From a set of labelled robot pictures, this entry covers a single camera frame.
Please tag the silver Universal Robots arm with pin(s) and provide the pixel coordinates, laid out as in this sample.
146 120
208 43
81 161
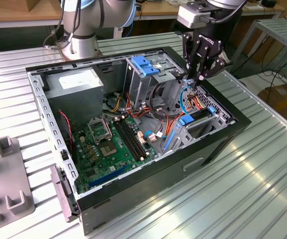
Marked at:
83 47

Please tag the black round device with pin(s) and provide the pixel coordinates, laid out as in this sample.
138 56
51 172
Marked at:
268 3

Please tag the black PC case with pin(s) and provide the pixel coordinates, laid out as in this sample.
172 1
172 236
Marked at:
145 189

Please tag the long wooden desk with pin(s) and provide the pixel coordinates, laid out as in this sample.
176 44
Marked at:
158 11

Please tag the blue plastic drive latch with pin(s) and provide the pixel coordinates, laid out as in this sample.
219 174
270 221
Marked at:
143 64

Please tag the grey parts rack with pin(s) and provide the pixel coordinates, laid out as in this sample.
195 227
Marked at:
9 174

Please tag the metal slat side table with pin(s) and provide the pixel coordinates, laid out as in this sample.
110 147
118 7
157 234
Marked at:
282 32

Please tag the black RAM slot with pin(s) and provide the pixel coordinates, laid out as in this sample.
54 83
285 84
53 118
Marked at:
133 138
130 139
136 137
127 140

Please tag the green motherboard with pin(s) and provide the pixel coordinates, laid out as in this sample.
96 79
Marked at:
96 169

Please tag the grey power supply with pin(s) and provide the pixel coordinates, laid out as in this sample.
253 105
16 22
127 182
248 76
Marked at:
76 99

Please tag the black case fan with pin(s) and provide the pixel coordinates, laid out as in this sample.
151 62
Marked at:
65 129

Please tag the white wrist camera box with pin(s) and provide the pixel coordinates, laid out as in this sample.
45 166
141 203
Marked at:
189 17

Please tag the large brown cardboard box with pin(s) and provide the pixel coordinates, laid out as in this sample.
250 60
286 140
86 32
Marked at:
282 99

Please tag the blue expansion slot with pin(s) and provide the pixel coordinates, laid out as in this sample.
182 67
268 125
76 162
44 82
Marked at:
108 176

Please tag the grey metal disk bay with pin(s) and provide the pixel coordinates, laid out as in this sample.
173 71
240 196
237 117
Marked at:
183 138

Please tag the small black case switch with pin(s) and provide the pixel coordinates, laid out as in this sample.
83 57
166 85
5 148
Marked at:
64 155

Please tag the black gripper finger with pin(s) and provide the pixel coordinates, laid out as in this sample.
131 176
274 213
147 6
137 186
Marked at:
187 49
214 66

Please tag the grey metal drive cage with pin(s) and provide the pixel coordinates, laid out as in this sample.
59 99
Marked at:
138 87

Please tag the CPU socket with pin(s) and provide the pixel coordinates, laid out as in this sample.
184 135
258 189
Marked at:
108 149

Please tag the grey plastic case panel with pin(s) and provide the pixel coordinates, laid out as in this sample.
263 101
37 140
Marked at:
63 194

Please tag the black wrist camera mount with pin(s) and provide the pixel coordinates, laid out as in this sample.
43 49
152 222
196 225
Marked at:
198 4

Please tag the hard disk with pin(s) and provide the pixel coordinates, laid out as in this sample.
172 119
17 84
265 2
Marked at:
185 120

